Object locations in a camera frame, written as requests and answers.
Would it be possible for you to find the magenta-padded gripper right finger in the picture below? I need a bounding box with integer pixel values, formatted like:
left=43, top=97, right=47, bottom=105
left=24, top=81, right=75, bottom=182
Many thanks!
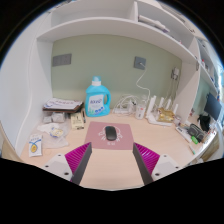
left=132, top=142, right=183, bottom=186

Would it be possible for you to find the gold foil bag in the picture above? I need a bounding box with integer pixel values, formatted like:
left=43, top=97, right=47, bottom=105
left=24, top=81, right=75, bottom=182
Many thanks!
left=157, top=107, right=176, bottom=123

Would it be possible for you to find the grey zip pouch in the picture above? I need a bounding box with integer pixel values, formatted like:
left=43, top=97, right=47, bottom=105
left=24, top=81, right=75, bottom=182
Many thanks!
left=187, top=123, right=208, bottom=143

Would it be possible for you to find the mauve mouse pad white drawing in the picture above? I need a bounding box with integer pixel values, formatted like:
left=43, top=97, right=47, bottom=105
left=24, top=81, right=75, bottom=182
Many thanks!
left=83, top=121, right=135, bottom=151

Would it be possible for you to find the grey blank wall plate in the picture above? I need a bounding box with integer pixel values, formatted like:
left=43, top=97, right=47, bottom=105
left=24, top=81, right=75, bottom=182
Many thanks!
left=51, top=53, right=73, bottom=68

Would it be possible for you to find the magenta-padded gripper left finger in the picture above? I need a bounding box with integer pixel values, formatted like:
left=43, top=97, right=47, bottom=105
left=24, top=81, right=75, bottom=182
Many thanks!
left=42, top=142, right=94, bottom=186

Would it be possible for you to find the white router with antennas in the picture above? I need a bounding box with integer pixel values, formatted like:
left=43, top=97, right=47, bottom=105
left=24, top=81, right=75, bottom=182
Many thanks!
left=145, top=95, right=180, bottom=127

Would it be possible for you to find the white power cable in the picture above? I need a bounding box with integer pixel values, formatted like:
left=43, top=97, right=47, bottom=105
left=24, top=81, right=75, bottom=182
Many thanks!
left=135, top=63, right=152, bottom=101

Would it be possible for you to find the white sachet yellow print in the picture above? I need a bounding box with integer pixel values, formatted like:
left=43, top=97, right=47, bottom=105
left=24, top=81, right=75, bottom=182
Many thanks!
left=28, top=133, right=44, bottom=158

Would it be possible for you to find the clear plastic bag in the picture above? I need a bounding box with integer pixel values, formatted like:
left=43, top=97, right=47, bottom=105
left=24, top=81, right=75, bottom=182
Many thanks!
left=36, top=121, right=71, bottom=149

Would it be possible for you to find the white wall charger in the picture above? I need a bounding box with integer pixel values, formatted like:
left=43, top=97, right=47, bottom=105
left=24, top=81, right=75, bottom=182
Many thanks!
left=171, top=67, right=181, bottom=80

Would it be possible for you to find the black bag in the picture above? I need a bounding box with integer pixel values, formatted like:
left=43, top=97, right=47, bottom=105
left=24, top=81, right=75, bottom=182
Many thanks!
left=198, top=113, right=212, bottom=132

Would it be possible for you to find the black monitor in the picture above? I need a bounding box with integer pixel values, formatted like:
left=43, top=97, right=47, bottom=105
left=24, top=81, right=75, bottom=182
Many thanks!
left=203, top=92, right=223, bottom=122

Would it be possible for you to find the grey wall socket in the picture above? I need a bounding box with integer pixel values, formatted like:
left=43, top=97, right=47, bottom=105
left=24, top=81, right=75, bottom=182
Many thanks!
left=133, top=56, right=147, bottom=71

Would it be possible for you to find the flat printed booklet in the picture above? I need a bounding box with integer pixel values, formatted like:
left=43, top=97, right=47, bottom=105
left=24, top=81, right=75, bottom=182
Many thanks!
left=42, top=97, right=84, bottom=114

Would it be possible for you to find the blue detergent bottle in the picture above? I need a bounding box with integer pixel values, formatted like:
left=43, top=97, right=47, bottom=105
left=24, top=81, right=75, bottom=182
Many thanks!
left=84, top=75, right=112, bottom=118

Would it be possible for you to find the black computer mouse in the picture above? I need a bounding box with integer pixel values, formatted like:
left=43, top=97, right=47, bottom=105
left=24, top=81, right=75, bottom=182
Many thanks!
left=104, top=125, right=117, bottom=142

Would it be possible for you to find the small tan box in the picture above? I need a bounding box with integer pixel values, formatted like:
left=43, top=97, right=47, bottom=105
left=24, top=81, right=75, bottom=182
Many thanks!
left=70, top=112, right=85, bottom=130

